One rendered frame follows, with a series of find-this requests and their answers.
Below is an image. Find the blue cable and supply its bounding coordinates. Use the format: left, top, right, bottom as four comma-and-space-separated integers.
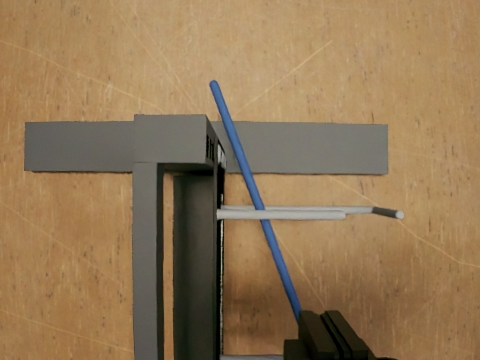
209, 80, 302, 324

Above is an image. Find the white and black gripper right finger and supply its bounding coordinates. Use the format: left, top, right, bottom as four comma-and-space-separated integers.
320, 310, 397, 360

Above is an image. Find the black metal patch panel rack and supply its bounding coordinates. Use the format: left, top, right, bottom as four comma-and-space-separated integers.
24, 114, 404, 360

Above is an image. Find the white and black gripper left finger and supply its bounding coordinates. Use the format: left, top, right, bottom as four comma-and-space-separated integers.
283, 310, 340, 360

